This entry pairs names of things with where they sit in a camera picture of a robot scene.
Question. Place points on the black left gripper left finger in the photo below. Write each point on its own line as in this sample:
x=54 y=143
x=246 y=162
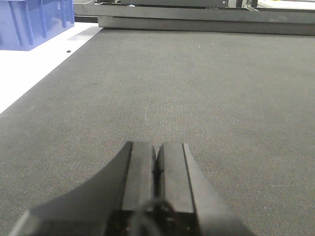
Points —
x=113 y=193

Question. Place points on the dark grey table mat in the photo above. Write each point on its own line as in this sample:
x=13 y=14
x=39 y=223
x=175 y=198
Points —
x=245 y=104

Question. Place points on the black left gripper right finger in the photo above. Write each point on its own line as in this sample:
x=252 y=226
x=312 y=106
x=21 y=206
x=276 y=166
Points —
x=198 y=206

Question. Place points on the black metal frame rail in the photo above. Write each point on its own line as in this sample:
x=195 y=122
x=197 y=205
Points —
x=200 y=15

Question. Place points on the blue plastic crate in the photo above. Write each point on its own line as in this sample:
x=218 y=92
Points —
x=26 y=24

